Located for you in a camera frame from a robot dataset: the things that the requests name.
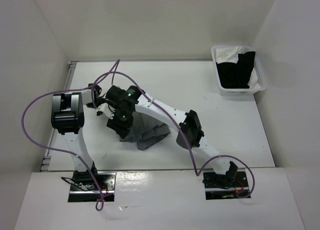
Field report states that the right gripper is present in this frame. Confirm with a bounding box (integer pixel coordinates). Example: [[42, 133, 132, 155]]
[[106, 107, 134, 139]]

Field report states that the grey pleated skirt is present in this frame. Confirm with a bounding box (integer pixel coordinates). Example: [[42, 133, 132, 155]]
[[119, 112, 171, 151]]

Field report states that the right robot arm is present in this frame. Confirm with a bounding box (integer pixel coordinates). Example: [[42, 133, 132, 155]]
[[105, 86, 238, 189]]

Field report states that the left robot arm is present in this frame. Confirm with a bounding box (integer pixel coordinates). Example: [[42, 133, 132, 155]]
[[51, 85, 102, 190]]

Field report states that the white plastic basket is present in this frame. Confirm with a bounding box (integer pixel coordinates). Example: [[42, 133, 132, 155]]
[[211, 45, 267, 96]]

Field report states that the black skirt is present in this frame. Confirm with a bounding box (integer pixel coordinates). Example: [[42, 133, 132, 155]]
[[216, 51, 256, 89]]

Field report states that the white skirt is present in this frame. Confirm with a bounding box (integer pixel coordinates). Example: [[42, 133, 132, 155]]
[[215, 47, 260, 89]]

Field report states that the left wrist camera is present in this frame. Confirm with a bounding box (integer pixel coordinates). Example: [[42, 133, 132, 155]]
[[96, 103, 115, 119]]

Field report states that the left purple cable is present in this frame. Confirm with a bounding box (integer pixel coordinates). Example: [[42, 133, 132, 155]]
[[21, 59, 121, 212]]

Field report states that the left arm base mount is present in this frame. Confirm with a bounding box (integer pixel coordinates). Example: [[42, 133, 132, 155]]
[[61, 171, 117, 202]]

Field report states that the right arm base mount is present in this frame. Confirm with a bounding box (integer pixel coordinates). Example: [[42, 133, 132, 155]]
[[202, 170, 250, 200]]

